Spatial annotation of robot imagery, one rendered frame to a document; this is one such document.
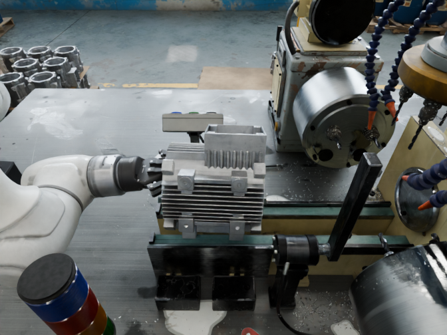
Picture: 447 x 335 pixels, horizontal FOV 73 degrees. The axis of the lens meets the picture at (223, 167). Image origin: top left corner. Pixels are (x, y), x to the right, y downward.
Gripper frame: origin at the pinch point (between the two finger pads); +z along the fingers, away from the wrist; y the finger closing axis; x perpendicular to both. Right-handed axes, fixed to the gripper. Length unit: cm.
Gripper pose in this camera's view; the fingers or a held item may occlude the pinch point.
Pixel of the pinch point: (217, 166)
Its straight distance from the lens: 62.9
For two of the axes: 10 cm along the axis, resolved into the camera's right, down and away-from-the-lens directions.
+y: 0.0, -6.7, 7.4
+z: 9.9, -0.8, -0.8
